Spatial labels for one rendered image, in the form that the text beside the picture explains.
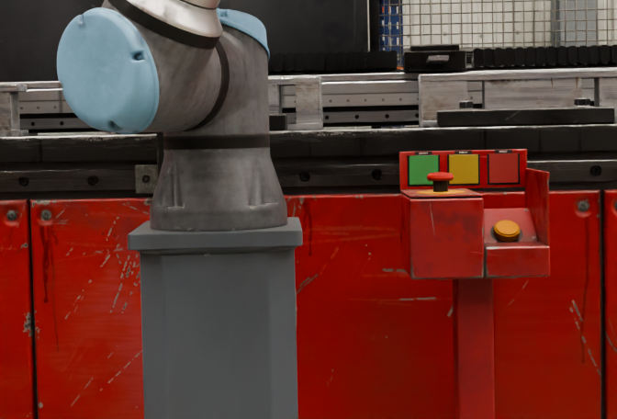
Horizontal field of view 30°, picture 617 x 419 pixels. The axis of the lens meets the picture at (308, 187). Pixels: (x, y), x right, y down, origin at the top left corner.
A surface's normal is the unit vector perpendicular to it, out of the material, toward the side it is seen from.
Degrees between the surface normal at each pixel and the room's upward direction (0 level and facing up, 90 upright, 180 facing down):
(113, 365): 90
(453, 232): 90
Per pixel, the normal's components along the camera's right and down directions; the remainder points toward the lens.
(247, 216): 0.49, 0.04
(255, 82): 0.86, 0.05
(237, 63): 0.86, -0.16
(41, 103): -0.07, 0.05
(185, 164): -0.45, -0.25
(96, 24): -0.55, 0.16
